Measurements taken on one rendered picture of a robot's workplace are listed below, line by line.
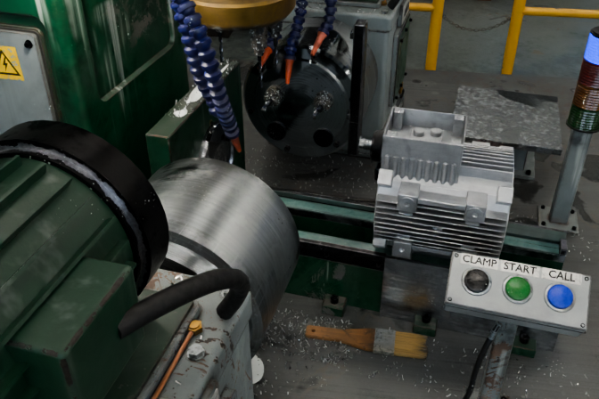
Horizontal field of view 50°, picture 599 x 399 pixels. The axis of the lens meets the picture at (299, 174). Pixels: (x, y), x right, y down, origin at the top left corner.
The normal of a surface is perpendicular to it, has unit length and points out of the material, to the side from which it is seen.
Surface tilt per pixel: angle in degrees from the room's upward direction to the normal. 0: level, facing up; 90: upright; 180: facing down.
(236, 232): 39
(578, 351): 0
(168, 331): 0
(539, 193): 0
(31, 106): 90
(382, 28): 90
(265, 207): 47
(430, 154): 90
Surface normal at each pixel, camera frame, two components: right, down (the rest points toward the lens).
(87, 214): 0.73, -0.43
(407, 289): -0.29, 0.52
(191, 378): 0.00, -0.84
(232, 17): 0.00, 0.55
